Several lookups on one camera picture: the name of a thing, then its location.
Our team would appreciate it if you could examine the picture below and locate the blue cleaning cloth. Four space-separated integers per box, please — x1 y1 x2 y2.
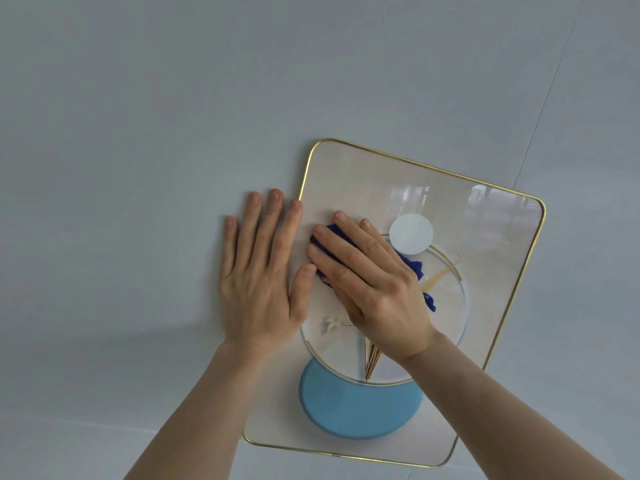
310 224 437 313

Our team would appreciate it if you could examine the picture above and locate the person's right hand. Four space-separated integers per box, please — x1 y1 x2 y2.
306 211 446 366

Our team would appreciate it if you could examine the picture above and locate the person's left forearm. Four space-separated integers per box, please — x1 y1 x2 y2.
124 339 288 480

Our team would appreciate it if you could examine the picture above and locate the gold-framed wall picture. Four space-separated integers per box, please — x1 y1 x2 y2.
243 138 547 469

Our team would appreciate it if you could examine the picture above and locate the person's left hand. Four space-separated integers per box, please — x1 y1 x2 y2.
218 189 319 348

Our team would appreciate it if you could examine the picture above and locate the person's right forearm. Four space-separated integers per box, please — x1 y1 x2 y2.
400 332 626 480

